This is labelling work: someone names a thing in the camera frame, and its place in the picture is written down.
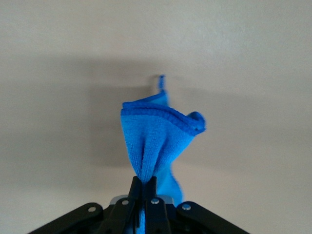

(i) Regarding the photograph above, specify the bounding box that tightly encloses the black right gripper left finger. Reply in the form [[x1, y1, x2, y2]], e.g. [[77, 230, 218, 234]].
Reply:
[[97, 176, 142, 234]]

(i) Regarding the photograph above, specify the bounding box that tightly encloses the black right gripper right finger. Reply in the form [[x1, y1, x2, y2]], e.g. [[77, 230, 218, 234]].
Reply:
[[145, 175, 172, 234]]

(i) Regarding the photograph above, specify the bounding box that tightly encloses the blue microfibre towel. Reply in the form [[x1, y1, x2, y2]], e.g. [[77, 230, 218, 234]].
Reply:
[[120, 74, 207, 234]]

